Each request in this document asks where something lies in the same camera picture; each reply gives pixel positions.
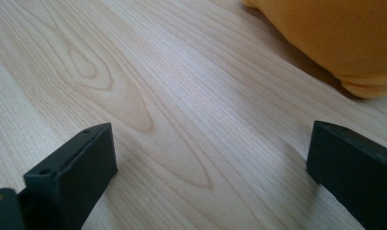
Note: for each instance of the orange cloth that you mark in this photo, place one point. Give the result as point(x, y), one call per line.
point(338, 38)

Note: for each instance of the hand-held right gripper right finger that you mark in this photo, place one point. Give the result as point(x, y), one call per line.
point(357, 172)

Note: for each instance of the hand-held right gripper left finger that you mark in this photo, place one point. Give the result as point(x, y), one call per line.
point(72, 179)

